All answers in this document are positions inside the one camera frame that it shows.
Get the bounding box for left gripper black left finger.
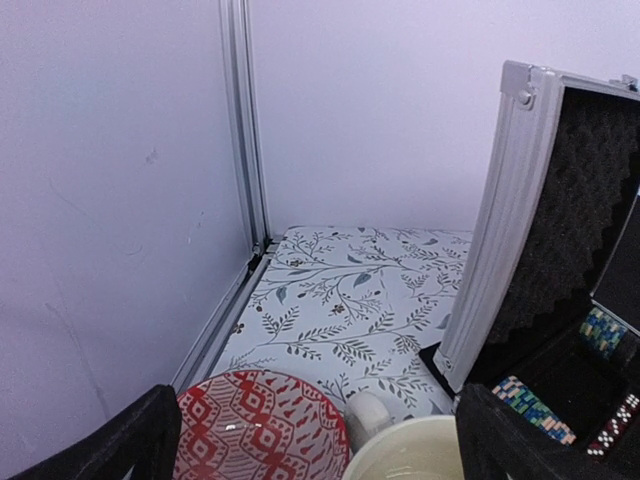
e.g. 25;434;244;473
14;385;181;479

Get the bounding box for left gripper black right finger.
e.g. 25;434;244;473
455;384;639;479

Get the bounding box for green poker chip stack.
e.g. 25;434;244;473
579;307;628;360

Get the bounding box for cream ceramic cup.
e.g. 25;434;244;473
342;392;464;480

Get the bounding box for red patterned small dish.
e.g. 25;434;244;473
173;370;351;480

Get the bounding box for dice row in case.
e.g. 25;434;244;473
586;393;639;460

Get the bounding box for aluminium poker chip case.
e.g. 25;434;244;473
419;61;639;452

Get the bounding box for left aluminium frame post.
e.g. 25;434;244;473
219;1;272;256

